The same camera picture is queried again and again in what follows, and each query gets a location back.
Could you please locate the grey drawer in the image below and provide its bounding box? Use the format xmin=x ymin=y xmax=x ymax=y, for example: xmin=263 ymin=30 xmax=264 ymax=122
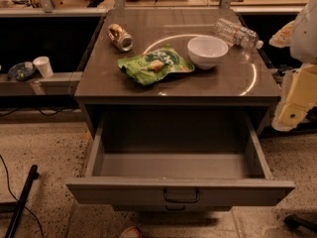
xmin=66 ymin=110 xmax=295 ymax=206
xmin=112 ymin=205 xmax=233 ymax=212

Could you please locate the grey drawer cabinet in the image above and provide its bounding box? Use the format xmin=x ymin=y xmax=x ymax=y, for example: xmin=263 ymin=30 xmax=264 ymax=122
xmin=74 ymin=7 xmax=282 ymax=213

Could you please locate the white ceramic bowl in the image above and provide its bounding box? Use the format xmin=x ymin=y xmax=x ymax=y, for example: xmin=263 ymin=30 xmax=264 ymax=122
xmin=187 ymin=36 xmax=229 ymax=69

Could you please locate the dark round dish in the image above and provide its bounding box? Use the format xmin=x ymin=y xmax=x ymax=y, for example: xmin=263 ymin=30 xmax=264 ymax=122
xmin=8 ymin=61 xmax=37 ymax=81

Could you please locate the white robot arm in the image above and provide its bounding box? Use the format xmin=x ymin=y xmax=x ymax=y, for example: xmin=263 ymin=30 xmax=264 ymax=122
xmin=269 ymin=0 xmax=317 ymax=132

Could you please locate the yellow white gripper body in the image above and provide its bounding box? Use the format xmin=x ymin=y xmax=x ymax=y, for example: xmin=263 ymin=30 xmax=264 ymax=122
xmin=271 ymin=63 xmax=317 ymax=132

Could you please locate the black floor cable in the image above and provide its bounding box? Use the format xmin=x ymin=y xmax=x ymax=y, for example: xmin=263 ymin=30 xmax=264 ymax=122
xmin=0 ymin=154 xmax=46 ymax=238

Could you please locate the black pole on floor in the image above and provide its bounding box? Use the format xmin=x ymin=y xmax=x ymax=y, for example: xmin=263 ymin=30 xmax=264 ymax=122
xmin=5 ymin=165 xmax=39 ymax=238

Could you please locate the crushed metal can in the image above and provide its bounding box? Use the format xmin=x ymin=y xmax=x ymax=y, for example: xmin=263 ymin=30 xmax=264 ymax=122
xmin=107 ymin=24 xmax=134 ymax=52

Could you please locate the grey top drawer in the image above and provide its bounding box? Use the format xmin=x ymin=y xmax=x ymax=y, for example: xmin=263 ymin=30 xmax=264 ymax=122
xmin=66 ymin=110 xmax=295 ymax=206

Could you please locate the clear plastic water bottle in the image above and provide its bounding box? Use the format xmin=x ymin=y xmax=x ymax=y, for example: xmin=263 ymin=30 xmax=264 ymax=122
xmin=214 ymin=18 xmax=264 ymax=50

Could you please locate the green snack bag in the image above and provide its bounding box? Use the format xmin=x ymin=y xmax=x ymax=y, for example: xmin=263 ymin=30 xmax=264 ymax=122
xmin=117 ymin=45 xmax=195 ymax=86

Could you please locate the white paper cup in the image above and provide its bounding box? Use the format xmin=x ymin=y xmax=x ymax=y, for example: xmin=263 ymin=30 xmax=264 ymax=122
xmin=33 ymin=57 xmax=53 ymax=77

